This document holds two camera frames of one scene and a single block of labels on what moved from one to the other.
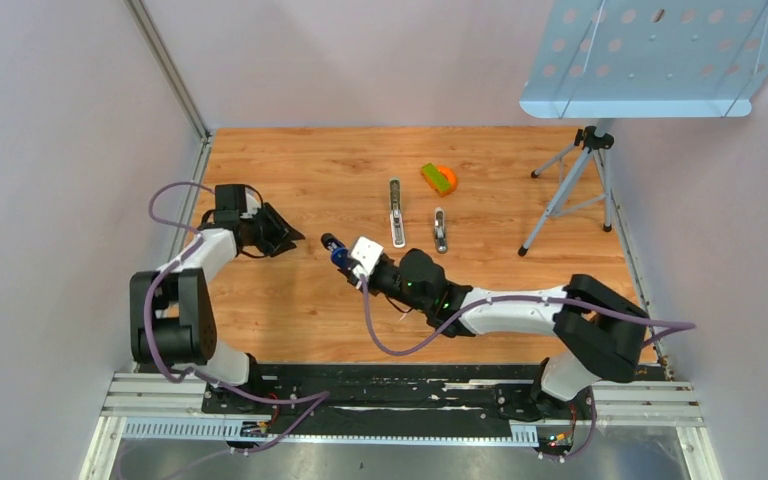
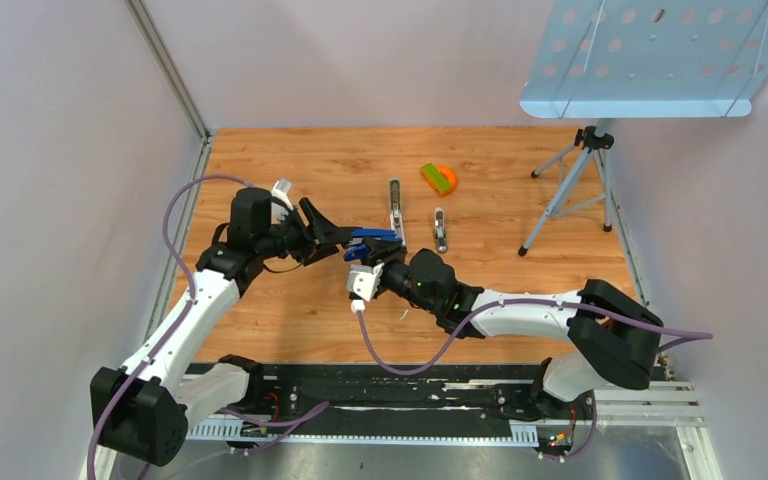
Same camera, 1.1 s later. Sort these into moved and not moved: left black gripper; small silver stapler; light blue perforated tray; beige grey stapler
Moved: left black gripper
Not moved: small silver stapler; beige grey stapler; light blue perforated tray
